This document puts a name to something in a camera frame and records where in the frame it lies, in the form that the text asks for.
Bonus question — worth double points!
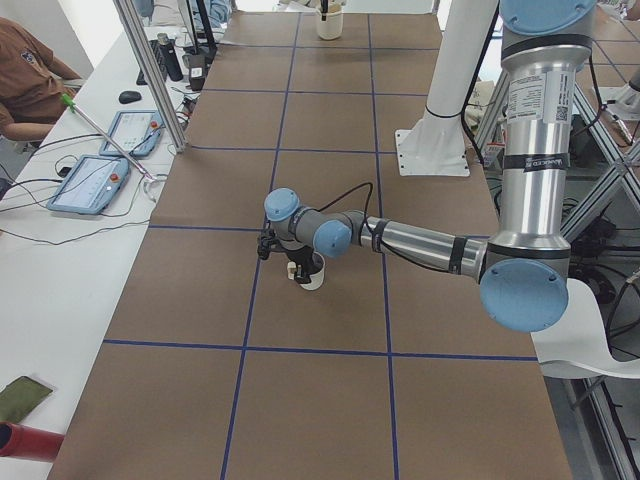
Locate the far blue teach pendant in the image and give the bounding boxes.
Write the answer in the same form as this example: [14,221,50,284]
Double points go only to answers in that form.
[107,110,164,158]

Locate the white plastic chair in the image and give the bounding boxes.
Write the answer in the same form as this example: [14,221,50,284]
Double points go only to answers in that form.
[531,278,639,379]

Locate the green cloth pouch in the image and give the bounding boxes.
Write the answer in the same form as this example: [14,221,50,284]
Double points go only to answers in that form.
[1,376,53,423]

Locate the cream waste bin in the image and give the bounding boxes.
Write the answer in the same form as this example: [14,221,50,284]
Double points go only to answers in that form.
[315,2,343,40]

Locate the white HOME mug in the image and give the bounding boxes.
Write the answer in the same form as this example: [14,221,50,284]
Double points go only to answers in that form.
[287,252,325,291]

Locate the aluminium frame post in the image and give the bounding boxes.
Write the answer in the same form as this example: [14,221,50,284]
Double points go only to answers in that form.
[113,0,186,153]

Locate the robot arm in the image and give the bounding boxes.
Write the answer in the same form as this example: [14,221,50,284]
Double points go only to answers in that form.
[257,1,596,332]

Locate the black computer mouse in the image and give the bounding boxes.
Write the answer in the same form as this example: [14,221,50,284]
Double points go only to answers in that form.
[118,90,142,105]

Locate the seated person brown shirt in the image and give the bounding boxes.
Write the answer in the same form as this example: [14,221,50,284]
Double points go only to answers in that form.
[1,18,81,142]

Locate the blue teach pendant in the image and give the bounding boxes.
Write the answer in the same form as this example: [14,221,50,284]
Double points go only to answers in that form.
[46,155,130,215]
[107,110,164,158]

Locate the red cylinder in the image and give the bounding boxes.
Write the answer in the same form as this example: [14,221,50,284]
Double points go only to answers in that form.
[1,422,65,463]

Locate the black bottle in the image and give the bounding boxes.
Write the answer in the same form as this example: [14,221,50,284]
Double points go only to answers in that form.
[157,32,184,82]

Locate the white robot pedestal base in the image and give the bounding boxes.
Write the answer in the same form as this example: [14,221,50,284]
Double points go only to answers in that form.
[395,0,499,177]

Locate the near blue teach pendant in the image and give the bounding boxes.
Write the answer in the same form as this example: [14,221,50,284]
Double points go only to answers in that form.
[46,155,130,215]

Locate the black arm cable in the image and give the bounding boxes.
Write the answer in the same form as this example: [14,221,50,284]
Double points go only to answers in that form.
[319,181,466,274]

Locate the metal rod green tip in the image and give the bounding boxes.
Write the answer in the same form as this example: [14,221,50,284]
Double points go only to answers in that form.
[61,93,159,182]

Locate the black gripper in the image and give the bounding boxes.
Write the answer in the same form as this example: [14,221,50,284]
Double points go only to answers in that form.
[279,239,313,283]

